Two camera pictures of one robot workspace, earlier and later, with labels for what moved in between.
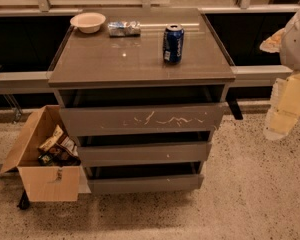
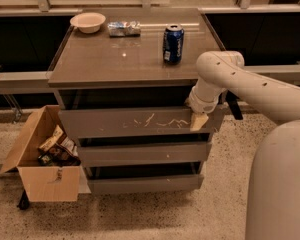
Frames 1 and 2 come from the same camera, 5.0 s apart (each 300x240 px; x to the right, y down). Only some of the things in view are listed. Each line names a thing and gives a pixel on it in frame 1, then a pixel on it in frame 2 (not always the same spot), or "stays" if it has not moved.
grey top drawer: x=142 y=119 stays
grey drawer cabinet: x=141 y=93 stays
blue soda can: x=173 y=42 stays
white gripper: x=297 y=45 to x=203 y=106
